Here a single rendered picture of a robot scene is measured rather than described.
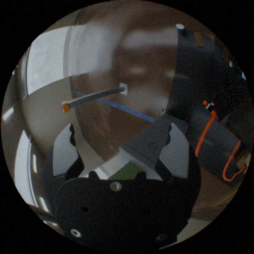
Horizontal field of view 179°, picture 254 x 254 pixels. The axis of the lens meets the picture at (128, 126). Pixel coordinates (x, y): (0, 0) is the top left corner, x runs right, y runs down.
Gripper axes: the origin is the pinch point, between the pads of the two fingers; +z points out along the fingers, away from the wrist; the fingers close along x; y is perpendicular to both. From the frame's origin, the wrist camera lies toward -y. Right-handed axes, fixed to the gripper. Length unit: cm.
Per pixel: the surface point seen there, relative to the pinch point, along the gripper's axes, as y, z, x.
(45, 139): 302, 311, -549
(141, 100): 33, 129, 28
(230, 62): -22.9, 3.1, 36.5
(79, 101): 23, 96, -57
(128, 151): 44, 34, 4
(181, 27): -82, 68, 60
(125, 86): 14, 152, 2
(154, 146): 44, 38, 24
